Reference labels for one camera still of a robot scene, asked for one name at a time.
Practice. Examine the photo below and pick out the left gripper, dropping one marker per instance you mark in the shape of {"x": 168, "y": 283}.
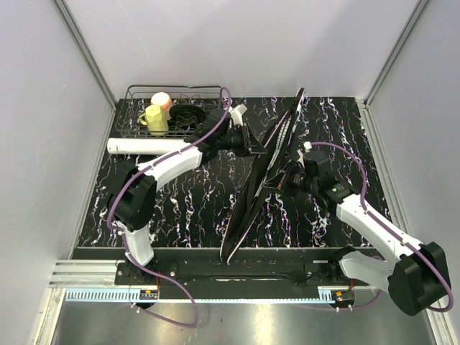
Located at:
{"x": 248, "y": 137}

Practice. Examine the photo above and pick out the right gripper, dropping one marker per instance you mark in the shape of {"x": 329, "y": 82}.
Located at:
{"x": 277, "y": 181}

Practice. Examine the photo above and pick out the black racket bag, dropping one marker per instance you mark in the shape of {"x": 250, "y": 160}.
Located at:
{"x": 265, "y": 166}

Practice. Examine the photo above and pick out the white shuttlecock tube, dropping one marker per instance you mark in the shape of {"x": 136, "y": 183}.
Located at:
{"x": 132, "y": 146}

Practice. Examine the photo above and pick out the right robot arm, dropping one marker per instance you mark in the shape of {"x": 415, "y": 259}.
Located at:
{"x": 413, "y": 274}

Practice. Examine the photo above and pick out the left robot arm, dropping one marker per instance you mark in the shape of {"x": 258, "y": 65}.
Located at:
{"x": 131, "y": 205}

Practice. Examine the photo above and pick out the black bowl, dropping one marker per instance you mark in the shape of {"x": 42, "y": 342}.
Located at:
{"x": 186, "y": 116}

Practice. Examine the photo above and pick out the marble pattern table mat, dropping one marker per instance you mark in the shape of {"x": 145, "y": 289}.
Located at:
{"x": 193, "y": 210}

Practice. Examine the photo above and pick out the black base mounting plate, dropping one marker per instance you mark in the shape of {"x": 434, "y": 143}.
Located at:
{"x": 253, "y": 274}

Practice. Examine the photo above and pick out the pink cup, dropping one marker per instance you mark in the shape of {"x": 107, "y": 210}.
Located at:
{"x": 164, "y": 101}

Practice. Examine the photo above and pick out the yellow-green mug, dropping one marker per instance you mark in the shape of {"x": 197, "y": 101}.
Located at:
{"x": 155, "y": 121}

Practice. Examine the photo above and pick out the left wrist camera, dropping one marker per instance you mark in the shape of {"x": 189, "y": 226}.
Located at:
{"x": 237, "y": 114}

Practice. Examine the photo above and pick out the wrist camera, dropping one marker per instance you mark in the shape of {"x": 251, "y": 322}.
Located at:
{"x": 304, "y": 148}
{"x": 237, "y": 114}

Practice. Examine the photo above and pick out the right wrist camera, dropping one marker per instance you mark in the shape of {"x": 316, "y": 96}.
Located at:
{"x": 304, "y": 148}

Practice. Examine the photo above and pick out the wire dish rack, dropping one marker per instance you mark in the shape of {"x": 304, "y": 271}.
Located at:
{"x": 138, "y": 97}

